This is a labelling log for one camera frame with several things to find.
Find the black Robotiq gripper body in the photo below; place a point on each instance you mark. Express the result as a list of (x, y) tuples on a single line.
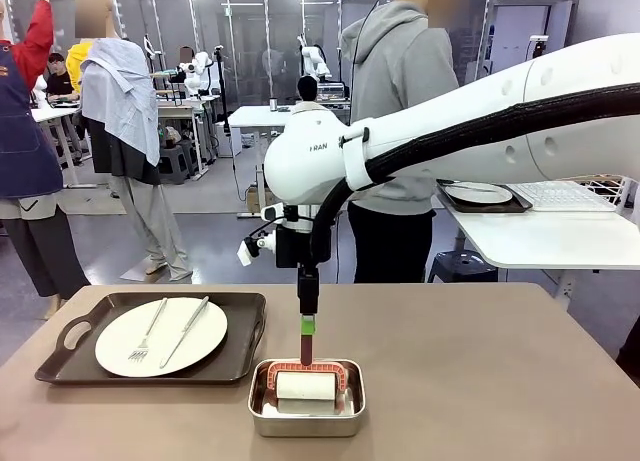
[(289, 246)]

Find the pink lint roller white roll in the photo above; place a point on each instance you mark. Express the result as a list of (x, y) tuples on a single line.
[(307, 386)]

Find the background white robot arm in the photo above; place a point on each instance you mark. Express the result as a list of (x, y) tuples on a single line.
[(314, 56), (202, 66)]

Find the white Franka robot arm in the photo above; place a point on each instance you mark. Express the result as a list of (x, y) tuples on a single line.
[(300, 176)]

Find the brown plastic serving tray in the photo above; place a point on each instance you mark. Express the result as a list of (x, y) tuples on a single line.
[(242, 326), (520, 205)]

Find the white round plate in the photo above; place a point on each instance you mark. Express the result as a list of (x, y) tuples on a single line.
[(210, 331), (480, 196)]

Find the rectangular stainless steel tin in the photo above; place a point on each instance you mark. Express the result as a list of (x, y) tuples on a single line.
[(305, 423)]

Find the silver table knife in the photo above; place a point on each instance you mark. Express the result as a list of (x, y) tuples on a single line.
[(185, 331)]

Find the white height adjustable table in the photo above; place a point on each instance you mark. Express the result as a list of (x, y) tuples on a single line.
[(255, 117)]

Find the grey plastic stool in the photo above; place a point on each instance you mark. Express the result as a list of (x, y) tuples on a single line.
[(172, 166), (191, 153)]

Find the silver fork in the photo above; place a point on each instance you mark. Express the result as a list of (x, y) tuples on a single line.
[(154, 326)]

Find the dark blue plastic stool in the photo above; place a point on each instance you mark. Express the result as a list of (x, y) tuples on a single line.
[(462, 266)]

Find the seated person with black hair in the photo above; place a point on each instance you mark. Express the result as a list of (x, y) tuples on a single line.
[(307, 88)]

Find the person in grey hoodie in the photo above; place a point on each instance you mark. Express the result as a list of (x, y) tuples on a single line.
[(400, 71)]

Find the white desk with rounded corners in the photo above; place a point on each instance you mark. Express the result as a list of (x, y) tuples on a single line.
[(550, 241)]

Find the white computer keyboard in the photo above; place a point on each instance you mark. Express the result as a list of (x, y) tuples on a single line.
[(560, 196)]

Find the white work desk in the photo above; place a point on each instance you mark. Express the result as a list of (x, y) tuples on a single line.
[(50, 112)]

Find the person in yellow hoodie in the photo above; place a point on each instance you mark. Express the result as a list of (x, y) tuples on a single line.
[(75, 63)]

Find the seated person in black shirt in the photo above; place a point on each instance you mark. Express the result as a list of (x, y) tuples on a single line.
[(60, 81)]

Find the mannequin with denim apron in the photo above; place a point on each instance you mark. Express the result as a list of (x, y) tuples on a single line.
[(20, 131)]

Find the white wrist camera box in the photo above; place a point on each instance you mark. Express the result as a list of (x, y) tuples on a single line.
[(248, 254)]

